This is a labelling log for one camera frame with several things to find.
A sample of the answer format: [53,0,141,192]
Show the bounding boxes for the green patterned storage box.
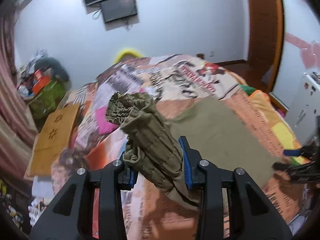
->
[28,79,66,120]

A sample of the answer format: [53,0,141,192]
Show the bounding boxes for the pink folded garment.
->
[95,106,119,134]

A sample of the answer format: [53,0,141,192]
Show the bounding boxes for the brown wooden door frame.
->
[198,0,284,93]

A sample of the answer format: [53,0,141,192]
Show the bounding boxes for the yellow pillow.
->
[113,48,144,64]

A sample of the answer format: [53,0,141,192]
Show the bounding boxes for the orange box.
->
[32,69,51,95]

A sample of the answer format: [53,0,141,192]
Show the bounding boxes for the dark grey plush toy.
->
[35,57,69,82]

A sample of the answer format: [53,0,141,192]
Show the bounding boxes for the olive green pants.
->
[106,92,276,210]

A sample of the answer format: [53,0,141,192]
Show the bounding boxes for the striped pink curtain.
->
[1,14,37,179]

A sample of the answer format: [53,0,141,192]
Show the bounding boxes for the orange yellow blanket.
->
[240,85,301,150]

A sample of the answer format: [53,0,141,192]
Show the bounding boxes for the newspaper print bed quilt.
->
[27,53,311,240]

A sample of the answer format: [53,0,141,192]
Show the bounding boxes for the white appliance with stickers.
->
[285,73,319,145]

